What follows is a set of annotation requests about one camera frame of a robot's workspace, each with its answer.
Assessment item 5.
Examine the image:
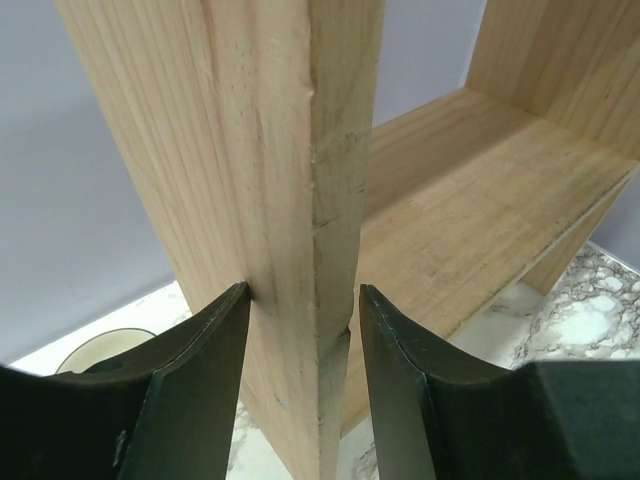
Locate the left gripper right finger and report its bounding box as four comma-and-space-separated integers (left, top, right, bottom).
359, 284, 639, 479

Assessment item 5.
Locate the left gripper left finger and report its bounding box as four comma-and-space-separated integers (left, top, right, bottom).
1, 283, 250, 479

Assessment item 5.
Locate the wooden two-tier shelf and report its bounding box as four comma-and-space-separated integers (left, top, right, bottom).
57, 1, 639, 479

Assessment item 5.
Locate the dark ceramic bowl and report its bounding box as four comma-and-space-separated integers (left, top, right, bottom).
56, 328, 155, 374

